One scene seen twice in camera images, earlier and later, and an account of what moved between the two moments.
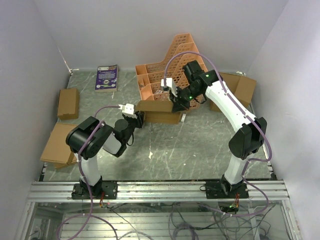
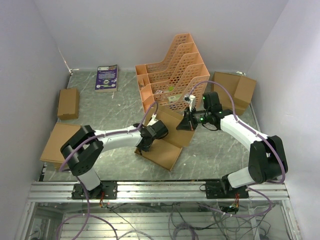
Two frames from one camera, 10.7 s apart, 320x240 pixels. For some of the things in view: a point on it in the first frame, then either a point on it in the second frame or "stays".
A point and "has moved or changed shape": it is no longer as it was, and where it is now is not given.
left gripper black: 139,120 -> 144,149
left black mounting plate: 101,190 stays
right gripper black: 177,104 -> 187,123
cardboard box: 68,103 stays
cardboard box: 56,151 stays
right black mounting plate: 223,190 stays
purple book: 107,78 stays
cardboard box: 243,88 stays
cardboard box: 158,111 has moved or changed shape
